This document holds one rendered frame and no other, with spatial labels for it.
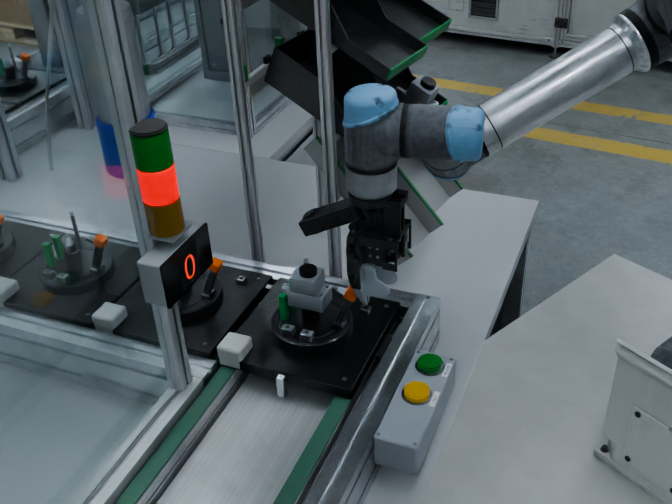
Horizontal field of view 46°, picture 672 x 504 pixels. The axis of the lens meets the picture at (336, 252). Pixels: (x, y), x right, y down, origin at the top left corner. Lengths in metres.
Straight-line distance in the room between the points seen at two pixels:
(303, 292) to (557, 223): 2.37
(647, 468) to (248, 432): 0.60
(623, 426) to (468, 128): 0.51
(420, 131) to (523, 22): 4.38
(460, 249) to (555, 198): 2.01
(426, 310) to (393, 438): 0.31
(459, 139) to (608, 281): 0.73
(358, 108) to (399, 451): 0.50
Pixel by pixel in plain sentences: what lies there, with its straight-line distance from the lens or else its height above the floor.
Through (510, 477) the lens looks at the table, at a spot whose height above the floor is 0.86.
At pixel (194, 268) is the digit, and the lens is 1.16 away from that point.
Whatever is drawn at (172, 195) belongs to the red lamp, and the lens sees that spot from 1.08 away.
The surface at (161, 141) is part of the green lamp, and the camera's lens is 1.04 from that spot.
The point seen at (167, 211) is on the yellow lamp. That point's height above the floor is 1.30.
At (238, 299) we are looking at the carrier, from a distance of 1.46.
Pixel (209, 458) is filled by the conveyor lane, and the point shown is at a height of 0.92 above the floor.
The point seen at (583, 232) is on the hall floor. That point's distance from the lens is 3.52.
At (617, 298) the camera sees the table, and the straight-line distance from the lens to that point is 1.68.
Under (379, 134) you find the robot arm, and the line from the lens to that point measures 1.09.
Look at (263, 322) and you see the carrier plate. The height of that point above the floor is 0.97.
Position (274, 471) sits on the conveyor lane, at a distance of 1.22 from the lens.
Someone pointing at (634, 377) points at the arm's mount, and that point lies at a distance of 1.21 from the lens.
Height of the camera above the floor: 1.83
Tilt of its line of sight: 33 degrees down
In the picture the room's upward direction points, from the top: 3 degrees counter-clockwise
